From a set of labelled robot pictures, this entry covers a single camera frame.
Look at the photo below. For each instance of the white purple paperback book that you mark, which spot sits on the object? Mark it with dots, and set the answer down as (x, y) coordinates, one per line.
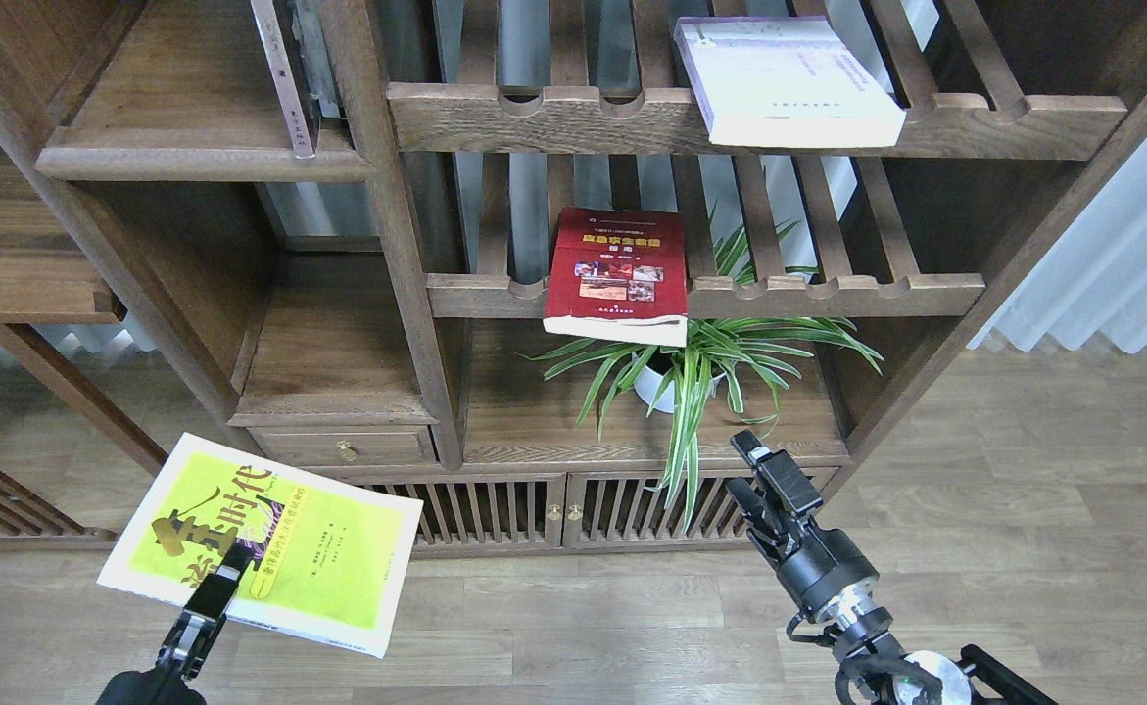
(783, 83)

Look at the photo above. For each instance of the white plant pot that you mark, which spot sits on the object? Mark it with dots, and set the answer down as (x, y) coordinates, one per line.
(648, 383)

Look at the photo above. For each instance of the grey upright book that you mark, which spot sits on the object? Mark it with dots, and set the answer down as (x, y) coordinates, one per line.
(317, 65)

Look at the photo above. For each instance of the dark wooden bookshelf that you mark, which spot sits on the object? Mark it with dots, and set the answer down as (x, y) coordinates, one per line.
(386, 291)

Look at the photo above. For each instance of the yellow green paperback book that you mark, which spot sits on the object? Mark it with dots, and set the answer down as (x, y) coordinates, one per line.
(330, 558)

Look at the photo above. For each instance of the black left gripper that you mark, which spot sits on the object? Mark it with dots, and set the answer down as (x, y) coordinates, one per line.
(187, 644)

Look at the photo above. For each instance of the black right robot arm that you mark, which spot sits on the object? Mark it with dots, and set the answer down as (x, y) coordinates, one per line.
(872, 659)

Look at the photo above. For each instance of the green spider plant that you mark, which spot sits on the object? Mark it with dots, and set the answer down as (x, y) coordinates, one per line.
(757, 345)

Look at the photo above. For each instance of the white pleated curtain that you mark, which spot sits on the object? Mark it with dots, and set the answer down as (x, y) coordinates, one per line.
(1093, 281)

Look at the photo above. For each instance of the thin upright pink book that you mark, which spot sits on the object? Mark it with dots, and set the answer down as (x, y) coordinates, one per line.
(282, 39)

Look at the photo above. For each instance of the red paperback book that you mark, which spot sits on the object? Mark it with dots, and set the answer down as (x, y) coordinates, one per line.
(619, 276)

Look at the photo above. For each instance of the brass drawer knob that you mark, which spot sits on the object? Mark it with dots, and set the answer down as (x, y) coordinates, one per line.
(346, 451)

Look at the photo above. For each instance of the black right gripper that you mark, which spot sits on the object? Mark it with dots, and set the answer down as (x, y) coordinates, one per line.
(823, 571)

